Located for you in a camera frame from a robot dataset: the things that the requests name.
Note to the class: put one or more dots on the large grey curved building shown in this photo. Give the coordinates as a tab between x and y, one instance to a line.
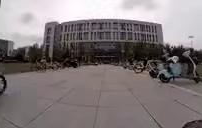
104	35

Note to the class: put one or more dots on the row of trees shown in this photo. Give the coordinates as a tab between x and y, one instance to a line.
129	51

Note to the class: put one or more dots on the grey paved plaza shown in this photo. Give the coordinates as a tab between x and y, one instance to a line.
99	96

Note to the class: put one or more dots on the row of parked scooters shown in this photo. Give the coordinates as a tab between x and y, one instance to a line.
140	65

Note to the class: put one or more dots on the row of parked bicycles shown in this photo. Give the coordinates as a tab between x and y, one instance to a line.
54	63

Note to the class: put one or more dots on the pale blue scooter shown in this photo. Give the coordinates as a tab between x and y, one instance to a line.
175	68

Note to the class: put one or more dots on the floodlight pole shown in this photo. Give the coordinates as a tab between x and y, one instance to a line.
191	41

